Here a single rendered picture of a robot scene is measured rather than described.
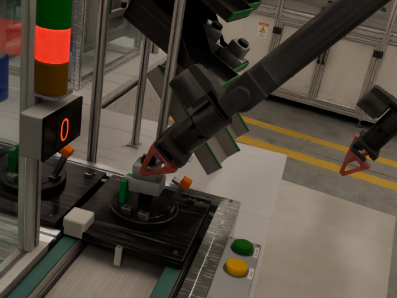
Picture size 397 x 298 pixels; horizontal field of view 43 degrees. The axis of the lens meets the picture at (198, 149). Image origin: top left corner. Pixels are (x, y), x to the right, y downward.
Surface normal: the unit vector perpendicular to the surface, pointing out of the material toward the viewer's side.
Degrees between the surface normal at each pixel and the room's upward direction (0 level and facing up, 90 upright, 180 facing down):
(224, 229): 0
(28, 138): 90
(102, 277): 0
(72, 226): 90
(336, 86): 90
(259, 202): 0
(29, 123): 90
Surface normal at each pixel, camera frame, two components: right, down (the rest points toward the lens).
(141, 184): -0.25, 0.38
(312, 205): 0.16, -0.90
